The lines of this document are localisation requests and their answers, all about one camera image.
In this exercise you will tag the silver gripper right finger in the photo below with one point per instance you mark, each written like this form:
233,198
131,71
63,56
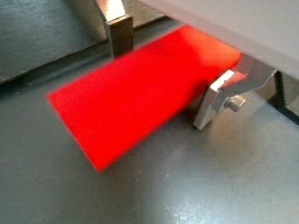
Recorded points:
249,75

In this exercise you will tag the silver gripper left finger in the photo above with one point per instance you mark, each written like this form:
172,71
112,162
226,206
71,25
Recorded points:
118,25

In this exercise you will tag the red cylinder peg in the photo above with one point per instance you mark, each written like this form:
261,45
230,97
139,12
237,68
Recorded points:
116,104

